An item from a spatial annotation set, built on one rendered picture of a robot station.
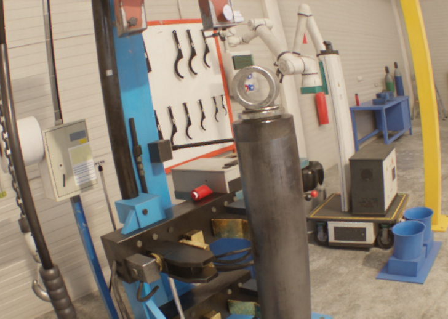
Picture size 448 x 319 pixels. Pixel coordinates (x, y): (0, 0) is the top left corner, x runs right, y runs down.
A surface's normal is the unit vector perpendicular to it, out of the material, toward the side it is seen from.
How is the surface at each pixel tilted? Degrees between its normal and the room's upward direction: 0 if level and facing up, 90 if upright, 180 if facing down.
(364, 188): 90
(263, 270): 90
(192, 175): 90
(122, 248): 90
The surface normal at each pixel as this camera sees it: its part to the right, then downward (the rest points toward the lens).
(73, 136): 0.71, 0.02
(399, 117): -0.68, 0.26
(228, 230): -0.47, 0.26
